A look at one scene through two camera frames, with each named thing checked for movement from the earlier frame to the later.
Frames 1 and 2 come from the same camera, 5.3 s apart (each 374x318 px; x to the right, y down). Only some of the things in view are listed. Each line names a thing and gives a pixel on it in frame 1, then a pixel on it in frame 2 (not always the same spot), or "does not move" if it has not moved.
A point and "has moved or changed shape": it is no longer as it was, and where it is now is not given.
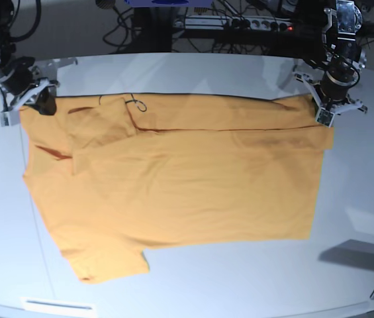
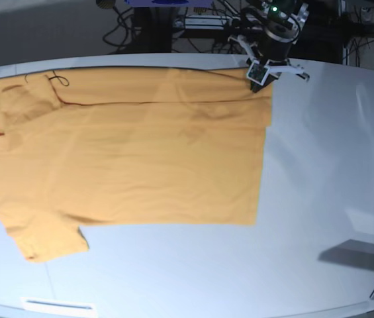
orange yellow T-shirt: (114, 175) has moved or changed shape
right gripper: (337, 79) -> (275, 44)
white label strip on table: (49, 304) does not move
